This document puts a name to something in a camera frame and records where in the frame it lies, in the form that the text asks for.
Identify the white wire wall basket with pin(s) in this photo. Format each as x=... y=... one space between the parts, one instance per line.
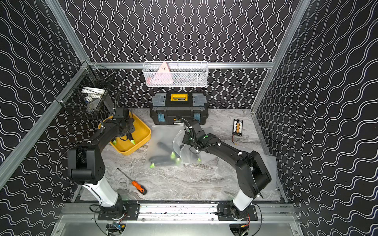
x=184 y=74

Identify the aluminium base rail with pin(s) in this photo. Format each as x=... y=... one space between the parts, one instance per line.
x=205 y=213

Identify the orange handled screwdriver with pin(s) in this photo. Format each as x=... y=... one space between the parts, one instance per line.
x=141 y=189

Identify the white tape roll in basket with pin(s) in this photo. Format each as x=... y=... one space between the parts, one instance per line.
x=92 y=93

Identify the clear plastic bag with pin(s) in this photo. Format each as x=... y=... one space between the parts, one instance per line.
x=258 y=179
x=188 y=154

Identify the yellow plastic tray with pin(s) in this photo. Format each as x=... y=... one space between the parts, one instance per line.
x=141 y=136

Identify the clear zip-top bag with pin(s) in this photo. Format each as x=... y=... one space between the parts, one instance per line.
x=161 y=151

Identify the pink triangular card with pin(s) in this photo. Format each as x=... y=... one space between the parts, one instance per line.
x=163 y=76

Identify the black phone with orange screen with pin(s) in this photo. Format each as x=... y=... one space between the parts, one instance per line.
x=237 y=127

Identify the black wire corner basket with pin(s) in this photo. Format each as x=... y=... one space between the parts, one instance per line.
x=95 y=76

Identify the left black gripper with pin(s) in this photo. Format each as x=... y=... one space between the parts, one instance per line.
x=124 y=134

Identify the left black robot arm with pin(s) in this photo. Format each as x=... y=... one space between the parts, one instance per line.
x=86 y=166

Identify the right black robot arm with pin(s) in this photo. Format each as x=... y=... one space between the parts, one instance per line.
x=241 y=202

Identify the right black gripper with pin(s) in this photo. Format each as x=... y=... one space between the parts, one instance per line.
x=185 y=139

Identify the black yellow toolbox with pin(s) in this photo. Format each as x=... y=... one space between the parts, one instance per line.
x=167 y=108

